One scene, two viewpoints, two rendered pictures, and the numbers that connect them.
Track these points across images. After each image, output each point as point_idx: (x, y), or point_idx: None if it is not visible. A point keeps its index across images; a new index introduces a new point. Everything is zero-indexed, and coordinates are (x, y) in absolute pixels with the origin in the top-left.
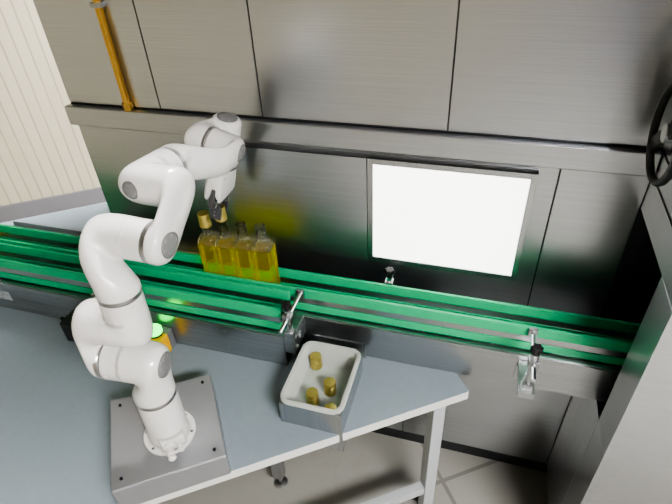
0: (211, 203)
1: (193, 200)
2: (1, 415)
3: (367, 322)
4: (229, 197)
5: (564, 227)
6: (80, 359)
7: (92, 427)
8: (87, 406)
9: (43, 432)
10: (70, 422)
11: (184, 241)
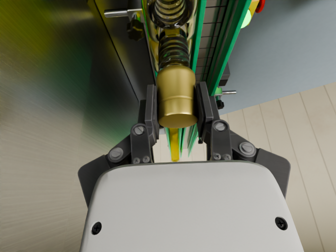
0: (286, 180)
1: (102, 115)
2: (287, 65)
3: None
4: (132, 129)
5: None
6: (241, 55)
7: (334, 0)
8: (300, 20)
9: (318, 35)
10: (316, 22)
11: (119, 70)
